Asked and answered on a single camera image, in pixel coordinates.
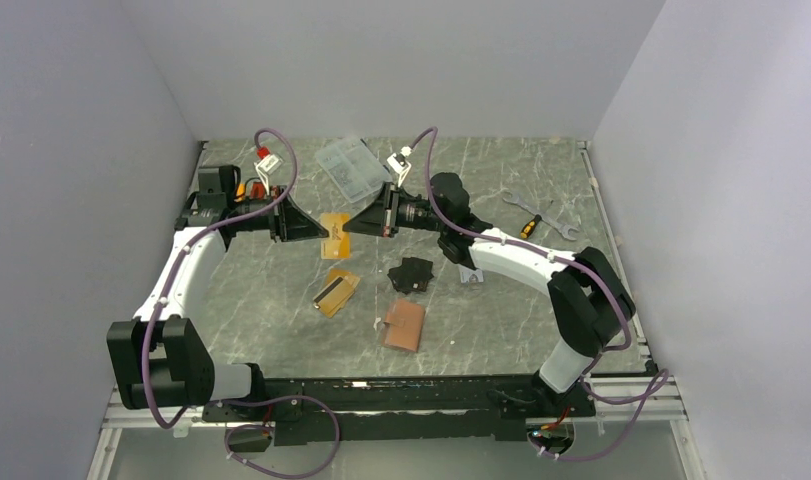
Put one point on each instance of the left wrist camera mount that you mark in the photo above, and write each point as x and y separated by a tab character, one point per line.
268	162

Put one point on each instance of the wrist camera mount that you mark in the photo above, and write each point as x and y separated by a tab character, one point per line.
268	162
399	165

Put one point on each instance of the black card stack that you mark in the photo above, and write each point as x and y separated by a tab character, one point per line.
413	275

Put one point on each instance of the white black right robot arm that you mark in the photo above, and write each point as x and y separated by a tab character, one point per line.
590	303

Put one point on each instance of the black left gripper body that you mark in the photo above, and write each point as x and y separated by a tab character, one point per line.
266	221

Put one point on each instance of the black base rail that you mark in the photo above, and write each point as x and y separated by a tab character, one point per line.
306	410

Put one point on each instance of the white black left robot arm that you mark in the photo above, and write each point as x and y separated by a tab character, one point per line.
158	358

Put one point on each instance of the silver open end wrench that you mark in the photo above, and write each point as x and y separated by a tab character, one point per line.
566	231

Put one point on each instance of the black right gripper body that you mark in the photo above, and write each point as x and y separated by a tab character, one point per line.
411	213

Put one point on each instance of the clear plastic screw box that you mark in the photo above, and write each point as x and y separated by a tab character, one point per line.
355	170

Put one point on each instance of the silver VIP card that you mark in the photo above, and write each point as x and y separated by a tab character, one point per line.
470	276

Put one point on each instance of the gold VIP card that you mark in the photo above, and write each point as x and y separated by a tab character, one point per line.
337	244

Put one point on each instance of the tan leather card holder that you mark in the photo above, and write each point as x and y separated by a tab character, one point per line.
402	326

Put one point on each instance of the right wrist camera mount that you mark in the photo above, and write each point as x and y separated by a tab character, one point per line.
399	165

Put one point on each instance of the yellow black screwdriver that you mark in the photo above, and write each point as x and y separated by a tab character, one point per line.
537	217

